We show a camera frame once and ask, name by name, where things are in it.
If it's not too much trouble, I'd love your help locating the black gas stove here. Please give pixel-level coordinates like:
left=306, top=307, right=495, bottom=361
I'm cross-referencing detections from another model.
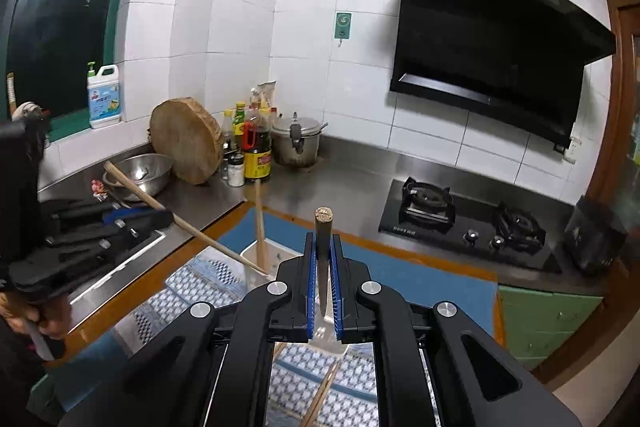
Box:
left=378, top=177, right=563, bottom=274

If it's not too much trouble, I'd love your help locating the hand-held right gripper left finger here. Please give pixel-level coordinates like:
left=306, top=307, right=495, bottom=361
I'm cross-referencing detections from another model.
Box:
left=60, top=232, right=318, bottom=427

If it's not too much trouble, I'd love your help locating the wooden handled tool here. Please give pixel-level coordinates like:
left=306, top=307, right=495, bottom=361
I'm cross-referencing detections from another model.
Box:
left=5, top=72, right=21, bottom=115

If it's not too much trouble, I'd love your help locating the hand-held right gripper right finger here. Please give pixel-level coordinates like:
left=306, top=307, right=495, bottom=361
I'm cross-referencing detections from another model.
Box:
left=330, top=234, right=593, bottom=427

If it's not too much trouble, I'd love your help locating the round wooden cutting board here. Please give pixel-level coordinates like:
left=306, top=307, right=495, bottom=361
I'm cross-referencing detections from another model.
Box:
left=149, top=97, right=224, bottom=185

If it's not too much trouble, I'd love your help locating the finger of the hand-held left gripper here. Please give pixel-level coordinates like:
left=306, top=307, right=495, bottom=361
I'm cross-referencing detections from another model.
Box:
left=45, top=209, right=176, bottom=265
left=50, top=201, right=133, bottom=231

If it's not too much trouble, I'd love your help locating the white detergent jug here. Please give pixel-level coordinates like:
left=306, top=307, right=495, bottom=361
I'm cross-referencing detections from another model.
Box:
left=87, top=62, right=122, bottom=129

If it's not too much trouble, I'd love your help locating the white utensil holder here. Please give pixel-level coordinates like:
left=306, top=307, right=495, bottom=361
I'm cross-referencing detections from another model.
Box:
left=239, top=239, right=351, bottom=358

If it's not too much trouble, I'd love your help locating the dark soy sauce bottle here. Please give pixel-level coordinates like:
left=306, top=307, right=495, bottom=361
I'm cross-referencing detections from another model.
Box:
left=243, top=117, right=273, bottom=182

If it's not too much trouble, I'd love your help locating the pile of wooden chopsticks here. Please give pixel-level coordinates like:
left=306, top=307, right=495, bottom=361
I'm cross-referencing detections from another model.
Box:
left=272, top=342, right=342, bottom=427

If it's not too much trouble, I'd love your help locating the steel colander bowl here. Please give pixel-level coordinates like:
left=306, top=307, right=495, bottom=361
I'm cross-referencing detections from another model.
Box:
left=102, top=153, right=174, bottom=198

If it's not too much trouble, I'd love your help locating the steel pressure cooker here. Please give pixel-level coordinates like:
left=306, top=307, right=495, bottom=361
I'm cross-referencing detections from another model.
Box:
left=271, top=112, right=328, bottom=168

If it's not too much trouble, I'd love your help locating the white shaker jar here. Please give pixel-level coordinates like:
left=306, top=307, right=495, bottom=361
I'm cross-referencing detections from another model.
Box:
left=227, top=153, right=246, bottom=188

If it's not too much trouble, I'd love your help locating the wooden glass door cabinet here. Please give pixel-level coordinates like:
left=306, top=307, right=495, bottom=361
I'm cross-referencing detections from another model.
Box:
left=585, top=0, right=640, bottom=208

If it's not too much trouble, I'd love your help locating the blue patterned woven placemat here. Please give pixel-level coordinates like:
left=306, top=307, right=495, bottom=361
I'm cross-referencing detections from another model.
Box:
left=30, top=307, right=381, bottom=427
left=112, top=209, right=498, bottom=343

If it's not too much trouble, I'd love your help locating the person's left hand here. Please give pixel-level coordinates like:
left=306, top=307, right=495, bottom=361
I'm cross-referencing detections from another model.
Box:
left=0, top=292, right=73, bottom=342

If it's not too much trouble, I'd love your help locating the black range hood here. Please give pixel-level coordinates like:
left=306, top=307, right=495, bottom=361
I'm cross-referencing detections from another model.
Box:
left=390, top=0, right=617, bottom=148

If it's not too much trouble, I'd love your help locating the green framed window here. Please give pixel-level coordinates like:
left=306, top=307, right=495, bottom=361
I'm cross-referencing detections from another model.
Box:
left=0, top=0, right=151, bottom=142

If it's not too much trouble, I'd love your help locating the green cabinet drawer front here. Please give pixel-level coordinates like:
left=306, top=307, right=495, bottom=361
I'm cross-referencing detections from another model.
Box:
left=497, top=284, right=603, bottom=370

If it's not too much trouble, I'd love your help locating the slender wooden chopstick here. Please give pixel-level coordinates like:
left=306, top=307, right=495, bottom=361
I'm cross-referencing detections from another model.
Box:
left=314, top=206, right=335, bottom=330
left=103, top=161, right=273, bottom=278
left=253, top=179, right=268, bottom=273

